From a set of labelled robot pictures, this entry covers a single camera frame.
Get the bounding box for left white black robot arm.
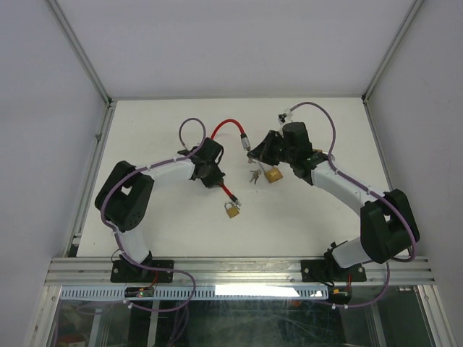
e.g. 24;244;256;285
95;137;225;281

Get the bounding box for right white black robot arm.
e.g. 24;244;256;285
247;122;420;280

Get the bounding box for red cable lock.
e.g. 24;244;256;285
210;119;252;207

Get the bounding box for aluminium frame post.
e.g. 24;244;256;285
362;0;425;103
44;0;112;107

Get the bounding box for grey slotted cable duct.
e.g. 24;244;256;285
61;285;328;301

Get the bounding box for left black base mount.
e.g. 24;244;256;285
110;253;174;284

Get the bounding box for left aluminium frame post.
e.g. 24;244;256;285
44;0;112;107

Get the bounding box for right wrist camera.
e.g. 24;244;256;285
278;108;293;127

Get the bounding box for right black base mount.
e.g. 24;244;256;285
300;255;367;287

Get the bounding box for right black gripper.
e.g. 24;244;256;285
247;130;295;166

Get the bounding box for keys beside long padlock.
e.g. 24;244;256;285
250;169;262;184

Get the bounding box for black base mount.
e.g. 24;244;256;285
300;255;367;287
110;253;174;284

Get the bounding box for long shackle brass padlock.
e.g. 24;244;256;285
258;162;283;184

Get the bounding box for aluminium front rail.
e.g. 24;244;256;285
45;257;435;287

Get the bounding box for right aluminium frame post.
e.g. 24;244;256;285
362;0;425;103

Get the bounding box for small brass padlock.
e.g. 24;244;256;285
224;202;240;218

